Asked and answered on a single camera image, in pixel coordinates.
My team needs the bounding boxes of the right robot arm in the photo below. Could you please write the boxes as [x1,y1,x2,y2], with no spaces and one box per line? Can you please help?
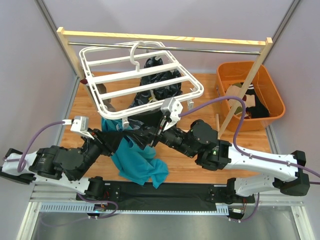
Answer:
[128,119,310,197]

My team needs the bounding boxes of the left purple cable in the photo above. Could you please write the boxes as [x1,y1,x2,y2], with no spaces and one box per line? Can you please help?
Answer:
[2,120,75,173]

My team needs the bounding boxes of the purple cable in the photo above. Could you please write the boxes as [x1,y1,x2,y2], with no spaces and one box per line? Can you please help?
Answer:
[2,120,75,173]
[178,96,320,180]

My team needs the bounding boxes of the wooden clothes rack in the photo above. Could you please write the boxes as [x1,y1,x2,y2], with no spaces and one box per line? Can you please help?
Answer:
[56,27,273,127]

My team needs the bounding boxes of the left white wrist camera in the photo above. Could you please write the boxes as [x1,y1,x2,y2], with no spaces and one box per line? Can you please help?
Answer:
[62,116,94,139]

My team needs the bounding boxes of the teal towel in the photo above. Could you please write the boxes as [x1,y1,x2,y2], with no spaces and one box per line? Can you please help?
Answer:
[100,117,170,190]

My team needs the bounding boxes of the orange laundry basket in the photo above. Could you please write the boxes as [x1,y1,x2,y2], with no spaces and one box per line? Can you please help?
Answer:
[215,61,286,132]

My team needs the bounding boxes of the white plastic clip hanger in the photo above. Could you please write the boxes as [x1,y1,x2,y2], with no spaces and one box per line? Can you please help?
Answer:
[78,40,205,127]

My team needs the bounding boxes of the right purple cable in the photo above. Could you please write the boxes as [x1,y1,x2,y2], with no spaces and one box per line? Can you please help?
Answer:
[178,96,320,180]

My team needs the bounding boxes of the dark patterned shorts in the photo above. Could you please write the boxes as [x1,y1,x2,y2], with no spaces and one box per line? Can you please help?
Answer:
[128,69,183,131]

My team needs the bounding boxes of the beige maroon-cuffed sock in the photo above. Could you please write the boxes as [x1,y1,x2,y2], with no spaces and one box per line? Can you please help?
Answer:
[80,78,117,113]

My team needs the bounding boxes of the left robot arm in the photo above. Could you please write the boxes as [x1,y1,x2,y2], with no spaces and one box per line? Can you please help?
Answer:
[0,129,124,201]

